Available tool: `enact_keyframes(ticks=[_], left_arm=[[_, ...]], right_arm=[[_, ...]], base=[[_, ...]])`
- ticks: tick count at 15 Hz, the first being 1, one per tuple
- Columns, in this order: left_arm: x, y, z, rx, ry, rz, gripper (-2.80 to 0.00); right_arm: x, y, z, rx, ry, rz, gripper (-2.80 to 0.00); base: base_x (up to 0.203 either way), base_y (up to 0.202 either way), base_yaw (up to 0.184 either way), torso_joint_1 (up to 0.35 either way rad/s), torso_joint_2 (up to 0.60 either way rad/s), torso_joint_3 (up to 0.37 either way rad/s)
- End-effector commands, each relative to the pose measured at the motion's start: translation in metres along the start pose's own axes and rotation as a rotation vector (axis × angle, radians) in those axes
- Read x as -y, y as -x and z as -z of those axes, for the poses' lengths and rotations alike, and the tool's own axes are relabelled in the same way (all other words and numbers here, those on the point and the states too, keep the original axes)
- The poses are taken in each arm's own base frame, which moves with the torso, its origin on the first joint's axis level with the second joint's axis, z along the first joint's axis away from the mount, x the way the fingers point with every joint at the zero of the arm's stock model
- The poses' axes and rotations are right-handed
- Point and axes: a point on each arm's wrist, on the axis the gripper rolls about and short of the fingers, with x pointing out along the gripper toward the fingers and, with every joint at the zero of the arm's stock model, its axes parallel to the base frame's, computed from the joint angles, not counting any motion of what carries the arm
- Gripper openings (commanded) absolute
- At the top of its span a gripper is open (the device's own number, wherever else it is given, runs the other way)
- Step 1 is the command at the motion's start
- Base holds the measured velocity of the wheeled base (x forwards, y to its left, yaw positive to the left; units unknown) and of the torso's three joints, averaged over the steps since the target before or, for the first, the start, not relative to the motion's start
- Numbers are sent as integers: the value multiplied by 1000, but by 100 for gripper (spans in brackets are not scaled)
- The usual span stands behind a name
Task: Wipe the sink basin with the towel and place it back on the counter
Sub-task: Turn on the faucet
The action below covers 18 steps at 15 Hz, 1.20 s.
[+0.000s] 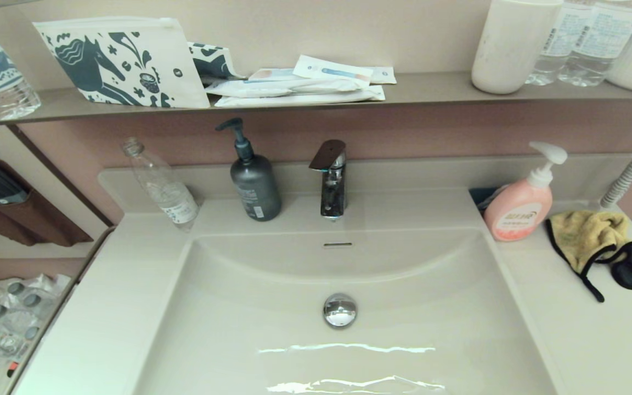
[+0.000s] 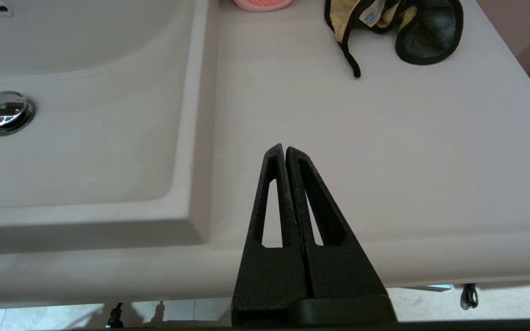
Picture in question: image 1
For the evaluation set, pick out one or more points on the chrome faucet with lever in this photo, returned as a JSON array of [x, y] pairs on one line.
[[332, 197]]

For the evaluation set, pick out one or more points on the yellow cloth with black trim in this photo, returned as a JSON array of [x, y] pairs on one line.
[[585, 233]]

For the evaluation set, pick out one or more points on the white ceramic sink basin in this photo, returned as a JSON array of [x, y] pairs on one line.
[[239, 329]]

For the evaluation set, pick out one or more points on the dark grey pump bottle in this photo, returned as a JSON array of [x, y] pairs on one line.
[[255, 186]]

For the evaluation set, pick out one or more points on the long white plastic packet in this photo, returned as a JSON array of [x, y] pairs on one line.
[[305, 99], [283, 86]]

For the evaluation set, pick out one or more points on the chrome drain stopper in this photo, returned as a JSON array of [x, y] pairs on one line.
[[340, 310]]

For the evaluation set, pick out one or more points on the white packet with blue stripe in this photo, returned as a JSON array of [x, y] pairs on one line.
[[332, 71]]

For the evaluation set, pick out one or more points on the pale pink packet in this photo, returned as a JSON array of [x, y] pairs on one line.
[[272, 74]]

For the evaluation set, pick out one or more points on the small white packet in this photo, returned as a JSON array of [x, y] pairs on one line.
[[384, 75]]

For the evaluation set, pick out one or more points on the clear empty plastic bottle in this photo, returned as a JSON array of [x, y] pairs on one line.
[[168, 192]]

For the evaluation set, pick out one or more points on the small blue object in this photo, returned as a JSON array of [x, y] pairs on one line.
[[483, 196]]

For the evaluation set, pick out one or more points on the small horse print pouch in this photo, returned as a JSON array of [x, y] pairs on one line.
[[212, 63]]

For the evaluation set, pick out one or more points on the pink soap pump bottle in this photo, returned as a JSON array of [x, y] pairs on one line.
[[519, 211]]

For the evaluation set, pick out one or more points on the large horse print pouch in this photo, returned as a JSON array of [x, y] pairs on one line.
[[173, 49]]

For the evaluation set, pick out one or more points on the tall white cup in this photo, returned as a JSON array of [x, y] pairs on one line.
[[508, 49]]

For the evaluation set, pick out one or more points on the water bottle with white label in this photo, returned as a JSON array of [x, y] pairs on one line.
[[560, 49], [601, 44]]

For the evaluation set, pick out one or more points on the plastic wrapped bottle pack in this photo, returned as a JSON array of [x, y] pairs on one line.
[[17, 312]]

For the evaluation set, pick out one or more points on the grey wall shelf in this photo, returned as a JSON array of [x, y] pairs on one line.
[[431, 88]]

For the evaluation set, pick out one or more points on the brown wall holder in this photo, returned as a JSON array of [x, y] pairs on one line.
[[41, 219]]

